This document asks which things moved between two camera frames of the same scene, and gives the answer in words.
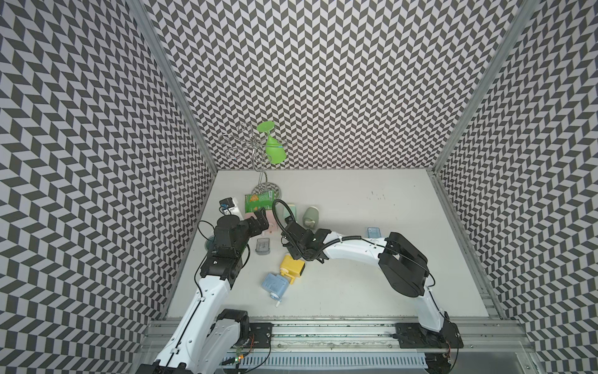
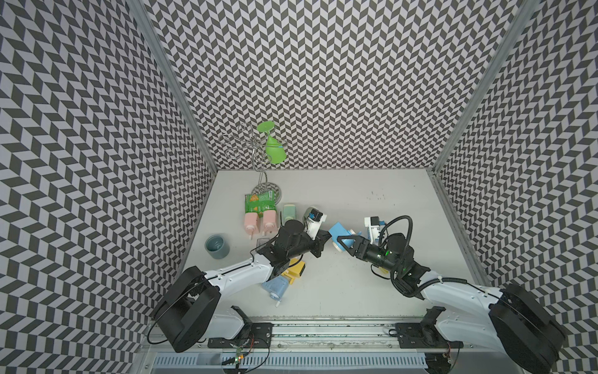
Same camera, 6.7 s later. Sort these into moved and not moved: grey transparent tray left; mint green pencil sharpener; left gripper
Moved: left gripper
Not moved: mint green pencil sharpener; grey transparent tray left
